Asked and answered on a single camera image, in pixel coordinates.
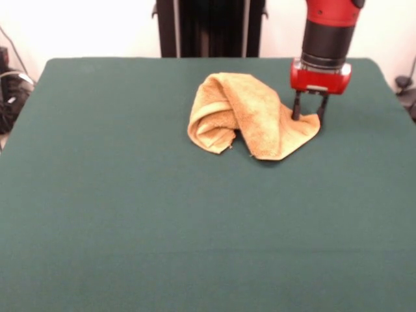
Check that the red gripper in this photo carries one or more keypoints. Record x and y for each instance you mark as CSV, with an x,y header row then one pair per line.
x,y
318,79

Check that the orange terry towel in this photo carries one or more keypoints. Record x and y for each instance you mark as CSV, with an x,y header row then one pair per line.
x,y
256,130

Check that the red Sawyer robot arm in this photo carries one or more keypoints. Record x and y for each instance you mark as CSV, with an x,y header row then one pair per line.
x,y
328,29

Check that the dark green table cloth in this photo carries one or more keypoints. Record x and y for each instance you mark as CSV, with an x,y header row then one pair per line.
x,y
97,195

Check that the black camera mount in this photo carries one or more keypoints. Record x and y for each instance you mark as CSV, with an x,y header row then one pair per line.
x,y
404,97
13,97

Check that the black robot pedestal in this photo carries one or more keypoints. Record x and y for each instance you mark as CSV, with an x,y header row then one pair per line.
x,y
211,29

